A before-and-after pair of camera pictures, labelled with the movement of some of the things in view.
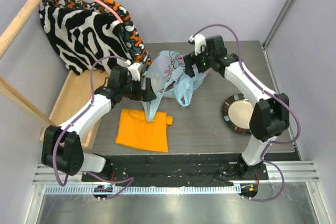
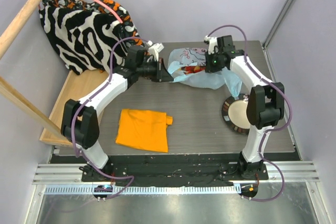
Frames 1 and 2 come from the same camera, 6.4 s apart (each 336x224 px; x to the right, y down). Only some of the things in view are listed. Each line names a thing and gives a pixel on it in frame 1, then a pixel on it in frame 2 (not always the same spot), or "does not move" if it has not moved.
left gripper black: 145,95 → 161,74
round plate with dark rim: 237,111 does not move
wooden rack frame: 76,86 does not move
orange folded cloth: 134,130 does not move
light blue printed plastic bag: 168,71 → 181,57
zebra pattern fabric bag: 100,35 does not move
